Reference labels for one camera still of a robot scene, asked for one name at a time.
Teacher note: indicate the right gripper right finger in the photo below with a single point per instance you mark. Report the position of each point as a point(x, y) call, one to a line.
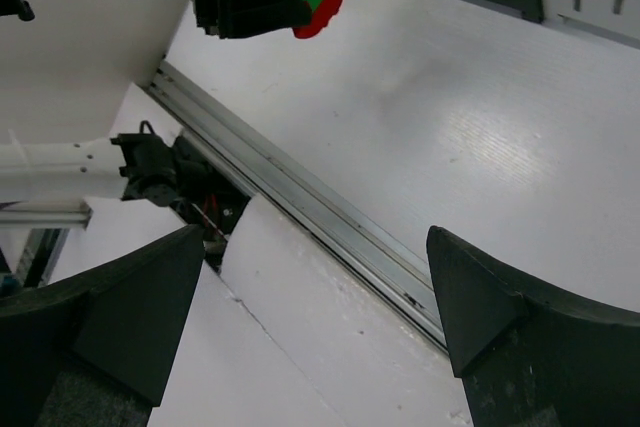
point(530, 353)

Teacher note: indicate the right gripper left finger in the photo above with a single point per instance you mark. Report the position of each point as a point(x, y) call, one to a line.
point(97, 348)

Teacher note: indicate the red lego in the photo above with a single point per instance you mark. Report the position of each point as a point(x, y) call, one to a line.
point(319, 19)

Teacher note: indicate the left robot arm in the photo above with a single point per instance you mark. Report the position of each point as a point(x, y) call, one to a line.
point(139, 165)

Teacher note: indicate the white foil covered plate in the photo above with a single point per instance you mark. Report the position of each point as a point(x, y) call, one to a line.
point(284, 336)

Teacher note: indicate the aluminium rail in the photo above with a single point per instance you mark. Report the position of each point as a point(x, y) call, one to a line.
point(395, 274)

